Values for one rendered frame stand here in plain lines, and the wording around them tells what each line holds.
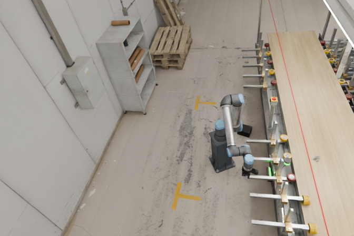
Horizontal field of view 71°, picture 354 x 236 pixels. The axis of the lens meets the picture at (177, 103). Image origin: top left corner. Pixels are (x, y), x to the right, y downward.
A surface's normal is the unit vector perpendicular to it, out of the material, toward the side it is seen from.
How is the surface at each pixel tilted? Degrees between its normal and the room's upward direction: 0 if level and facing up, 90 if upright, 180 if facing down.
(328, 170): 0
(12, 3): 90
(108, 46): 90
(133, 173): 0
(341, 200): 0
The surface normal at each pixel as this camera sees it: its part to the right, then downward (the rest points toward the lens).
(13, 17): 0.97, 0.04
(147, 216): -0.15, -0.72
